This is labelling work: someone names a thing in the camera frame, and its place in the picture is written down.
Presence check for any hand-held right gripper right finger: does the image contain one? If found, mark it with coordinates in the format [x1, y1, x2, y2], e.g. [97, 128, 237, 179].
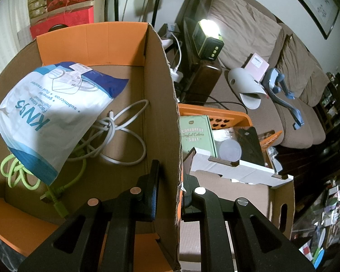
[181, 174, 316, 272]

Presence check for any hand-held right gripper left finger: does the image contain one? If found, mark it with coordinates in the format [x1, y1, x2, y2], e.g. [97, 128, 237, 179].
[17, 159, 160, 272]

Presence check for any white charging cable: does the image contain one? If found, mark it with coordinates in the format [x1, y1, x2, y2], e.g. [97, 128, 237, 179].
[82, 99, 149, 165]

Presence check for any green cable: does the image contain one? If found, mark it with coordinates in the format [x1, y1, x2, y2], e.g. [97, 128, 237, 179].
[0, 143, 87, 219]

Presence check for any orange cardboard box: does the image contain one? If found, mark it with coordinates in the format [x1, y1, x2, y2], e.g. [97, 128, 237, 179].
[0, 23, 185, 271]

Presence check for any white blue face mask packet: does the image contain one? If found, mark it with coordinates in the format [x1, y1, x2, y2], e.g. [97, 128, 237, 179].
[0, 61, 130, 186]

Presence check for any white cardboard tray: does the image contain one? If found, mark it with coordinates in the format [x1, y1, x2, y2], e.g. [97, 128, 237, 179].
[183, 147, 294, 189]

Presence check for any brown cardboard box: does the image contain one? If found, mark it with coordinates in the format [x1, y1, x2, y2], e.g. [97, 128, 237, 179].
[181, 170, 295, 241]

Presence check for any clear plastic lid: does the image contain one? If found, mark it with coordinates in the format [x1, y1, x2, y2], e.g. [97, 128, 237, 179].
[212, 136, 242, 162]

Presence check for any pale green box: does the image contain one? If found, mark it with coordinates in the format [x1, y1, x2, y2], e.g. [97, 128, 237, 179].
[179, 115, 217, 159]

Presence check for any black item in clear pack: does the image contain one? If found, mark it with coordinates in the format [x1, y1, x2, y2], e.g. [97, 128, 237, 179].
[235, 126, 265, 166]

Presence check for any orange plastic basket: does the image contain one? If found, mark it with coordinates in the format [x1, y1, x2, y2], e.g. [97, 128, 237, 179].
[178, 103, 284, 159]

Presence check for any white power adapter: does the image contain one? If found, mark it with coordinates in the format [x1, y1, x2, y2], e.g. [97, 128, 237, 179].
[170, 32, 185, 81]

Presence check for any dark wooden box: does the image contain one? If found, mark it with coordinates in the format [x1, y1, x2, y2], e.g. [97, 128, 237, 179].
[184, 58, 222, 102]

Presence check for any brown sofa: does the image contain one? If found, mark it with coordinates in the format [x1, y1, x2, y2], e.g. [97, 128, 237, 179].
[181, 0, 329, 151]

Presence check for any grey curved plastic object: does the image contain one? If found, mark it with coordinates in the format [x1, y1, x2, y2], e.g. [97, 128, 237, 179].
[228, 67, 268, 109]

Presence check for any pile of assorted clutter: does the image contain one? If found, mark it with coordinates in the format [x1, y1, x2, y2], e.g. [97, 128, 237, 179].
[292, 170, 340, 270]

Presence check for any blue handheld tool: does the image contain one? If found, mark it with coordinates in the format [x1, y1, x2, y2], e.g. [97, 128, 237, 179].
[264, 68, 305, 131]

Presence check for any pink small box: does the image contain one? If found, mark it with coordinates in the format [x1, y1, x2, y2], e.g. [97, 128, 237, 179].
[244, 52, 270, 81]

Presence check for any lit green lantern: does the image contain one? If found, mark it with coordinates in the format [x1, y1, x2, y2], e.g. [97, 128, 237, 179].
[192, 19, 225, 61]

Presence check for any grey white patterned blanket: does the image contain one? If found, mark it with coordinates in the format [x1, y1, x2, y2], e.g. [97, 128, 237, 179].
[0, 227, 23, 272]

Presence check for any brown sofa cushion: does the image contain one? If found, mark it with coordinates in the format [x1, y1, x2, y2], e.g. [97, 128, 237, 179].
[278, 34, 329, 105]
[207, 0, 282, 70]

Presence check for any dark cabinet shelf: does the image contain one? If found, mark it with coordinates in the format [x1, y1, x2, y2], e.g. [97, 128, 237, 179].
[312, 72, 340, 159]

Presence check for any red chocolate gift bag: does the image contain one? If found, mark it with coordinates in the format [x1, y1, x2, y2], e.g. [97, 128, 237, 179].
[30, 7, 95, 39]

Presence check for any beige carton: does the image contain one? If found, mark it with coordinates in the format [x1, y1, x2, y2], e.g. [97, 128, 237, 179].
[47, 0, 95, 14]

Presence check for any sheer white curtain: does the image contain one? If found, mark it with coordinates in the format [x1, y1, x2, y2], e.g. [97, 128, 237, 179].
[0, 20, 20, 83]

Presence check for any beige curtain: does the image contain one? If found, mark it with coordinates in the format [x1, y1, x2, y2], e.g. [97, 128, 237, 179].
[0, 0, 32, 46]

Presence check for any framed ink painting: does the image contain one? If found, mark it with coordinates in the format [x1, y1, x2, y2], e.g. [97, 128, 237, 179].
[278, 0, 340, 40]

